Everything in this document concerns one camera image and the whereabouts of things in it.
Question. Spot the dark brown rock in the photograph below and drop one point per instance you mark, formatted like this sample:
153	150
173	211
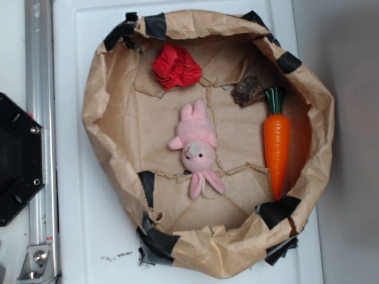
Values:
248	91

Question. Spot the pink plush bunny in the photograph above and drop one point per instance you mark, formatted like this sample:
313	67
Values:
196	137

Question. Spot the brown paper bag bin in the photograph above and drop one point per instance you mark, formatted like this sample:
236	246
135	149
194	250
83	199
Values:
228	49

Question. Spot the orange plastic toy carrot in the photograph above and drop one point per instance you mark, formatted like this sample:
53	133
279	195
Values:
276	139

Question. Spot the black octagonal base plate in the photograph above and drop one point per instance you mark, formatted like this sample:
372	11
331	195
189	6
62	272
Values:
21	159

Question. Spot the metal corner bracket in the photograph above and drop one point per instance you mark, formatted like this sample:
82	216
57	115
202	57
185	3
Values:
38	266

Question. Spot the aluminium extrusion rail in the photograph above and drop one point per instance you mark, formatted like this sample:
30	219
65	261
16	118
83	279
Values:
39	62

